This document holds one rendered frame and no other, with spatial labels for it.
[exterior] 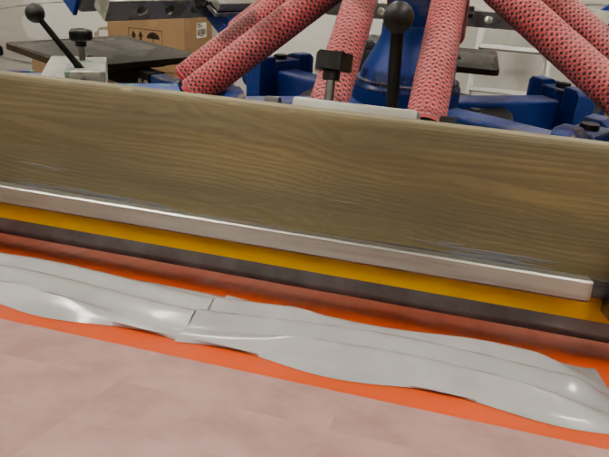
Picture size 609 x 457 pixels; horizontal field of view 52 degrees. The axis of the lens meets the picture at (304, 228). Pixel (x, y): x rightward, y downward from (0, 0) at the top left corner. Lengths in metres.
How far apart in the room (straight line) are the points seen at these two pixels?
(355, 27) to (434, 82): 0.15
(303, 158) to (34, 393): 0.18
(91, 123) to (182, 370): 0.18
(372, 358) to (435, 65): 0.60
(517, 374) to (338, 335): 0.08
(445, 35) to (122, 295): 0.64
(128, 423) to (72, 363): 0.05
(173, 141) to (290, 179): 0.07
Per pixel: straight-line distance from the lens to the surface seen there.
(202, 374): 0.24
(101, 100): 0.37
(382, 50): 1.12
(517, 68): 4.49
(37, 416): 0.21
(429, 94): 0.78
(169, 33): 4.43
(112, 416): 0.21
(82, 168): 0.38
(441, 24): 0.88
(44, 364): 0.24
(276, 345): 0.26
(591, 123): 1.02
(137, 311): 0.29
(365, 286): 0.34
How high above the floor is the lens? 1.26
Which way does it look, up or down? 24 degrees down
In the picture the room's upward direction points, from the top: 4 degrees clockwise
